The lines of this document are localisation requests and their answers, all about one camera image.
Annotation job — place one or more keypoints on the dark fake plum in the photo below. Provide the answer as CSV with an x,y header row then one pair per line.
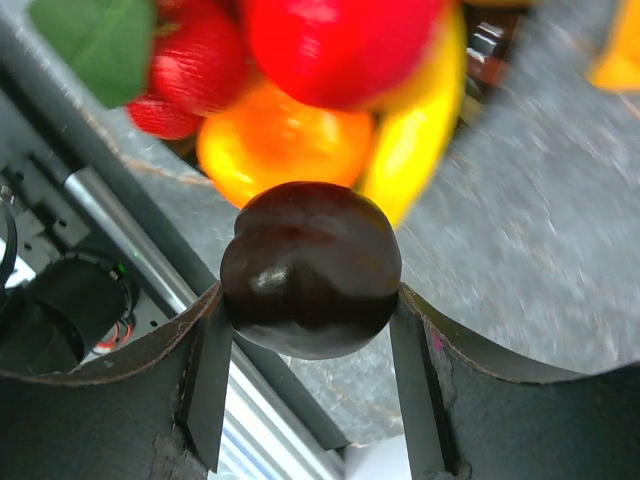
x,y
313,271

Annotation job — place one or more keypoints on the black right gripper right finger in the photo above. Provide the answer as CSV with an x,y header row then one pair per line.
x,y
472,409

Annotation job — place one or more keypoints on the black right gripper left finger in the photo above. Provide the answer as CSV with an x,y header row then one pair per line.
x,y
152,410

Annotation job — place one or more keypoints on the yellow fake banana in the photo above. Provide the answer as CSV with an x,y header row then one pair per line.
x,y
417,124

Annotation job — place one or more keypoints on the fake orange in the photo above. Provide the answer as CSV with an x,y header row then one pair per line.
x,y
267,138

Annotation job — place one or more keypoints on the orange cloth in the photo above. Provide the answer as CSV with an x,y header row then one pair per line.
x,y
617,68

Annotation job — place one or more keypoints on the red fake fruit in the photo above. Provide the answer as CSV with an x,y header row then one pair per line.
x,y
340,54

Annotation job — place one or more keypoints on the dark rimmed ceramic plate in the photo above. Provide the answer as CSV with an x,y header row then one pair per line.
x,y
490,33

